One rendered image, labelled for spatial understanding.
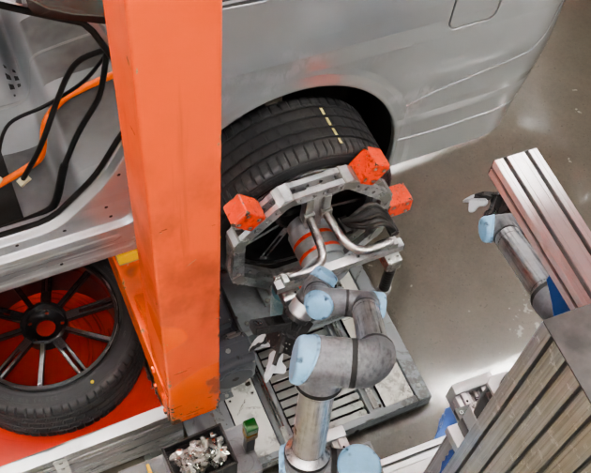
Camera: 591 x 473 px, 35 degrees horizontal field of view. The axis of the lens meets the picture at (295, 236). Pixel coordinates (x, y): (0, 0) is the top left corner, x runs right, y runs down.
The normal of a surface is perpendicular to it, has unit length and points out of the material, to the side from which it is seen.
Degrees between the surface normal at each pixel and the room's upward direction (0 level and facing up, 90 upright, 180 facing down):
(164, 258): 90
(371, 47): 90
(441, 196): 0
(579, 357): 0
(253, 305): 0
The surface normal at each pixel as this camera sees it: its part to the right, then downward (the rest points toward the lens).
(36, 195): 0.08, -0.53
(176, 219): 0.40, 0.79
